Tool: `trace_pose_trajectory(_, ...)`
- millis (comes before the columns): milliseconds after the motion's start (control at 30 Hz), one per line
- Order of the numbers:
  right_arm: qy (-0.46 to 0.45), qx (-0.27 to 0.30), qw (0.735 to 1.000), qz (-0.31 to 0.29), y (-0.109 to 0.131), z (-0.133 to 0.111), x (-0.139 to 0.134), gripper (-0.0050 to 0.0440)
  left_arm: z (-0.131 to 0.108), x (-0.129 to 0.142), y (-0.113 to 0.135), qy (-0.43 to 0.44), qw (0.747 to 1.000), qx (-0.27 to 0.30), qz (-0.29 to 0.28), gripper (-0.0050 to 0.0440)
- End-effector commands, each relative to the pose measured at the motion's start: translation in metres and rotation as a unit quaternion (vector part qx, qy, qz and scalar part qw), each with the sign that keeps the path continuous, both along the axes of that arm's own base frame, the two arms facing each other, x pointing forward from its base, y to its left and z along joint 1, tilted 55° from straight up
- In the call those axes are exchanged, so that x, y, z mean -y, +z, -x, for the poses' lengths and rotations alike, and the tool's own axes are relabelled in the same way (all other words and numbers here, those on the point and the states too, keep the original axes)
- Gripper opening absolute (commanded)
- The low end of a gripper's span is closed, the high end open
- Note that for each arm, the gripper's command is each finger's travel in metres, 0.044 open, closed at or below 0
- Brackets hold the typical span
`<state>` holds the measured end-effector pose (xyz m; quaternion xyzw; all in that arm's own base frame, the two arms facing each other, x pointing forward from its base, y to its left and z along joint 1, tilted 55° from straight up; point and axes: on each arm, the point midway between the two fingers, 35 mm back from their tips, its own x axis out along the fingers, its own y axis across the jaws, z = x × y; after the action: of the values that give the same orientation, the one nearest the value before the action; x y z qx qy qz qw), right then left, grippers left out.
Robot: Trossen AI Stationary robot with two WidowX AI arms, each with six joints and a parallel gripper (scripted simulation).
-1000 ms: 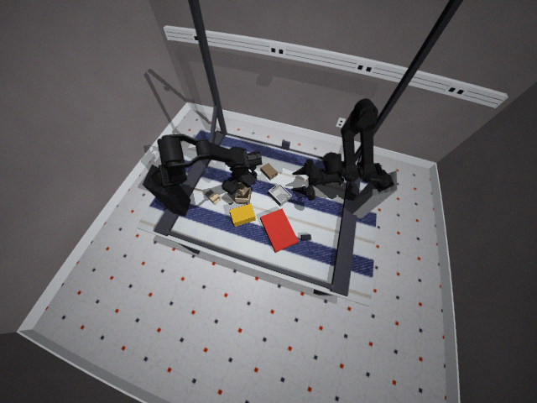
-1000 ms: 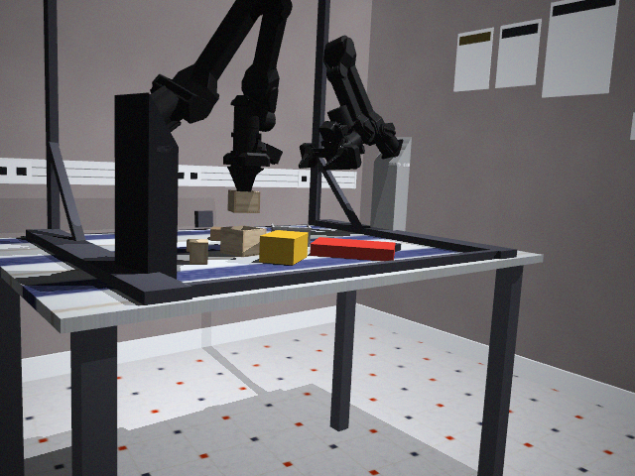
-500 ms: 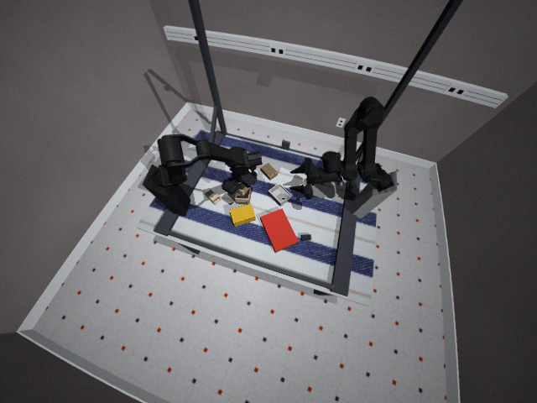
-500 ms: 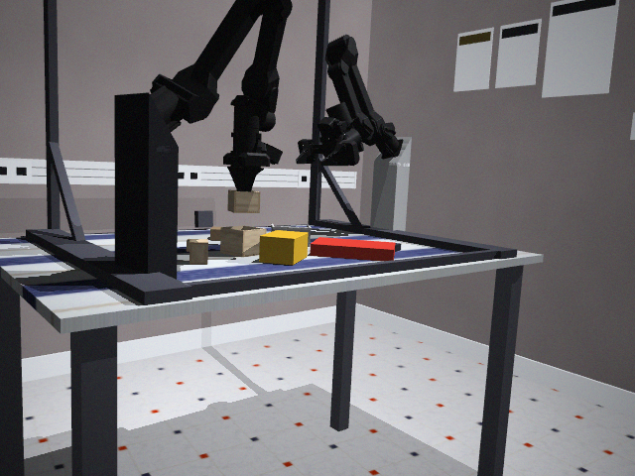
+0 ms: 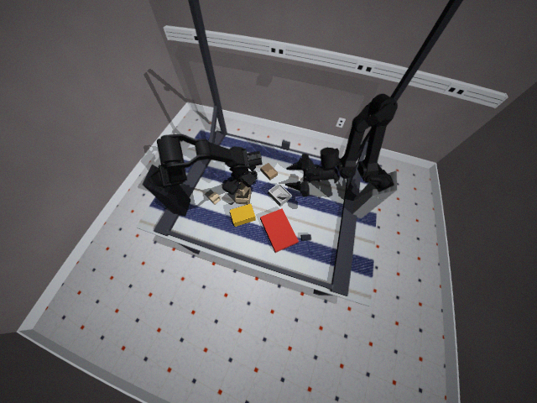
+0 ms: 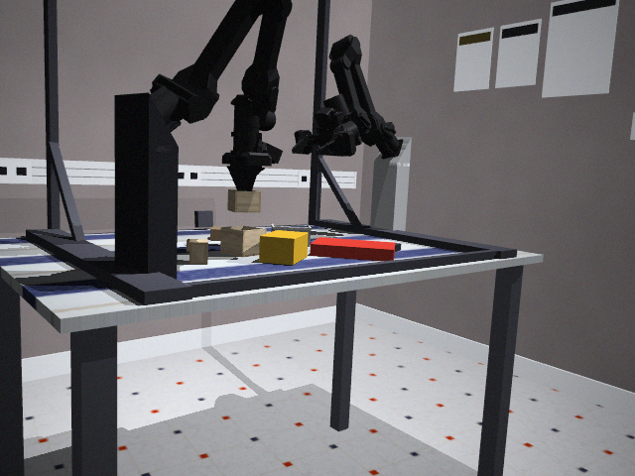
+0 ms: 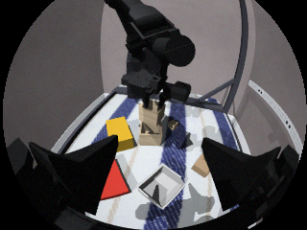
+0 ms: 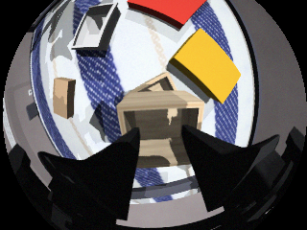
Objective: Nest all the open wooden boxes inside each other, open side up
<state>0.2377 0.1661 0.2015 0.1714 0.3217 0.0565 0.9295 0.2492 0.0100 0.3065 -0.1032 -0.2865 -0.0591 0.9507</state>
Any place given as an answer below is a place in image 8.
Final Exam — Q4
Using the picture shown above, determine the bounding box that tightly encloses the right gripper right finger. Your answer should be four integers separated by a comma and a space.
181, 125, 280, 212

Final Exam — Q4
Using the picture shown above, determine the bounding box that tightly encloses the dark grey cube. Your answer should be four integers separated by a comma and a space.
26, 102, 38, 120

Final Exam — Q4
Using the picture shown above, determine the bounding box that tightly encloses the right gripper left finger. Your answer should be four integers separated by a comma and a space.
37, 127, 140, 220

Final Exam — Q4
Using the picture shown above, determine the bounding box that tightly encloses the grey open-top bin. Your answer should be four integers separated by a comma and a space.
70, 2, 121, 51

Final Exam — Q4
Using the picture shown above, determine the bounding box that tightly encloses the red flat rectangular slab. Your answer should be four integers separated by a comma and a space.
127, 0, 206, 29

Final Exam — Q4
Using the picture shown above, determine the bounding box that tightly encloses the yellow block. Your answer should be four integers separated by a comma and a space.
169, 28, 241, 104

